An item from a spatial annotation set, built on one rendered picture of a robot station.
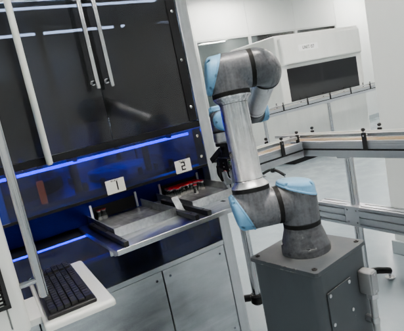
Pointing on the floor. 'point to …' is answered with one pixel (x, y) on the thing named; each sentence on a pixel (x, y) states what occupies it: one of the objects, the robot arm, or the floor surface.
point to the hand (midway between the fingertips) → (229, 187)
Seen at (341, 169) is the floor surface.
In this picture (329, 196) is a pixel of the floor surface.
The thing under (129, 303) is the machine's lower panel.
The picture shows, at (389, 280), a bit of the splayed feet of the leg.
